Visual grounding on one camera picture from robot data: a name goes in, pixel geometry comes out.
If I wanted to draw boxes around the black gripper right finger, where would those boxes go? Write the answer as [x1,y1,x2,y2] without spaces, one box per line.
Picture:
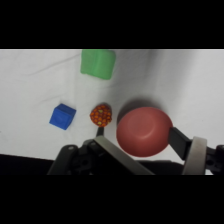
[167,126,209,176]

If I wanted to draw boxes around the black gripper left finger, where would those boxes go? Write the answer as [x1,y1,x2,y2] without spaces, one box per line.
[94,126,156,176]

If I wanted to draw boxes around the blue cube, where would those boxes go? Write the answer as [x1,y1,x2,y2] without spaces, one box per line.
[48,103,77,131]

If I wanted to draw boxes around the pink bowl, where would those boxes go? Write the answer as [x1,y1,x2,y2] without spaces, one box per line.
[115,106,174,158]

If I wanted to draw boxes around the orange patterned toy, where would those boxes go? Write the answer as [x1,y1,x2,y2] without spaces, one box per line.
[89,103,113,128]

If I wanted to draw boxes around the green block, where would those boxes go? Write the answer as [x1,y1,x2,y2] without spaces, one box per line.
[80,49,117,81]

